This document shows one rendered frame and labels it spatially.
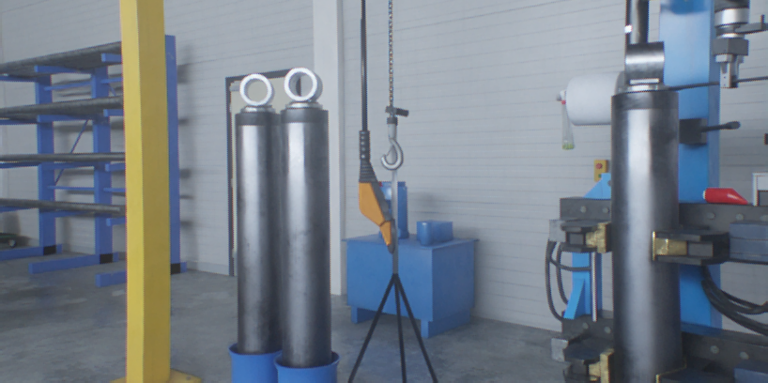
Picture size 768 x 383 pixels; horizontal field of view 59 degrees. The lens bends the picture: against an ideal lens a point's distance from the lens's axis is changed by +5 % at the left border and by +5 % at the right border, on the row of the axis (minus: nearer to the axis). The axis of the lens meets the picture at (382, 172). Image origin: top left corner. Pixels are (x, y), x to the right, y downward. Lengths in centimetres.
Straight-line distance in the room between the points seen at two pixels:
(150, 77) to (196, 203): 401
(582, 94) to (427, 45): 225
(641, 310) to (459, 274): 251
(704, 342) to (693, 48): 111
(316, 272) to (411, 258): 186
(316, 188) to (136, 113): 138
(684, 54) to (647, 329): 110
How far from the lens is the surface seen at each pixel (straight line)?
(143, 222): 383
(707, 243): 240
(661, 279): 248
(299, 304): 287
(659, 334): 251
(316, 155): 281
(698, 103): 289
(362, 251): 492
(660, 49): 250
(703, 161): 288
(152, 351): 398
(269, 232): 307
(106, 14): 942
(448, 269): 471
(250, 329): 315
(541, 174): 488
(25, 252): 997
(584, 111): 347
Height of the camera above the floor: 126
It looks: 1 degrees down
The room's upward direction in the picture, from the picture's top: 1 degrees counter-clockwise
